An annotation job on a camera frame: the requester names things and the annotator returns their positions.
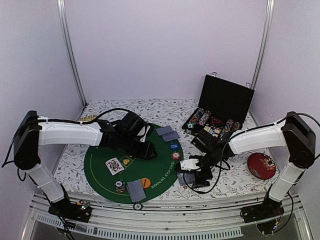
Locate face-up queen card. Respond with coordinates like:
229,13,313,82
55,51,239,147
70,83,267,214
105,157,125,176

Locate orange big blind button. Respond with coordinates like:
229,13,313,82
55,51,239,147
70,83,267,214
141,177,151,189

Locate aluminium right corner post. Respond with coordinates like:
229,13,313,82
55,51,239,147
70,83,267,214
250,0,275,90

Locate aluminium corner post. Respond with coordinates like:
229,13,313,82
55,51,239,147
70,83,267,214
250,0,275,90
56,0,87,107

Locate green round poker mat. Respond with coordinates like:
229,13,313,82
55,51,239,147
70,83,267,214
84,130,184,204

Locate blue small blind button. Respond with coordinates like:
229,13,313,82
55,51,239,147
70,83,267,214
169,142,180,151

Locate aluminium left corner post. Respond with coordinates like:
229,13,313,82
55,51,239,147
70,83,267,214
56,0,87,107

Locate red floral bowl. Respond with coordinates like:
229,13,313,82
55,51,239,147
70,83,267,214
247,152,276,180

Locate red triangle all-in marker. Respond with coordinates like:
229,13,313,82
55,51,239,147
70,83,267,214
209,116,222,126

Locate boxed card deck in case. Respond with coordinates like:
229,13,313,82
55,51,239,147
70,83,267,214
203,126,222,134

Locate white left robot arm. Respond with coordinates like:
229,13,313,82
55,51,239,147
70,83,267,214
12,110,158,217

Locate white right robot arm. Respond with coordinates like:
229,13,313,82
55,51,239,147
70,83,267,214
177,111,319,218

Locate black poker chip case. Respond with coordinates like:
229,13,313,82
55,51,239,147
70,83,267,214
182,75,255,137

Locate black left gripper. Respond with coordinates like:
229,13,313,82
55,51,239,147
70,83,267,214
120,133,159,161

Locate floral white tablecloth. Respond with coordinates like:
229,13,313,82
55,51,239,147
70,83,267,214
54,99,279,201

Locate blue checked card deck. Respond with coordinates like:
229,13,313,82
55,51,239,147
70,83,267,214
177,172,195,186

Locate dealt cards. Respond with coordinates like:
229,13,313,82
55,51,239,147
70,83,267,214
156,126,180,142
126,179,147,203

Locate small chip stack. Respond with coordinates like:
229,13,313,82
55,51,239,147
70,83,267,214
171,151,181,161

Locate woven bamboo tray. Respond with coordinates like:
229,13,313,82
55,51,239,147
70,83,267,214
78,115,97,122

